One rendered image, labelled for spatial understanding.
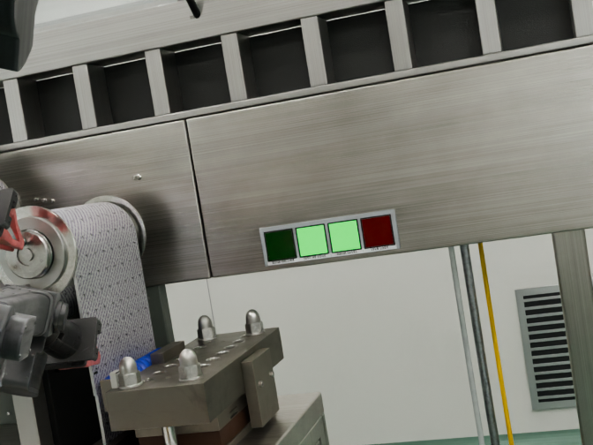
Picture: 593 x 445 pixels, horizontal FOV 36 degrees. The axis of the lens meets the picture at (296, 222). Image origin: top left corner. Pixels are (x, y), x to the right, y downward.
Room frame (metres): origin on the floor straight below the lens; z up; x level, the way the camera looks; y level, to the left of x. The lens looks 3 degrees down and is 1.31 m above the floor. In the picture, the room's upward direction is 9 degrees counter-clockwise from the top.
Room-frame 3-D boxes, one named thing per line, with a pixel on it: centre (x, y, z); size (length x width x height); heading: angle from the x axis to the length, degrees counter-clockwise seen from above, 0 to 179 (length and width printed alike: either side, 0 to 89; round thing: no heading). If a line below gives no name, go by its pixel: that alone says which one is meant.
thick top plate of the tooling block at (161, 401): (1.51, 0.19, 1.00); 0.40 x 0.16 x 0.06; 164
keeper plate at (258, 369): (1.50, 0.10, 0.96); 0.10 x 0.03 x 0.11; 164
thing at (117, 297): (1.50, 0.32, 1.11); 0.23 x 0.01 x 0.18; 164
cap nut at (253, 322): (1.65, 0.11, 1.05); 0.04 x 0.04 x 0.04
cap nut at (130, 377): (1.36, 0.29, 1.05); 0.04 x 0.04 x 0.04
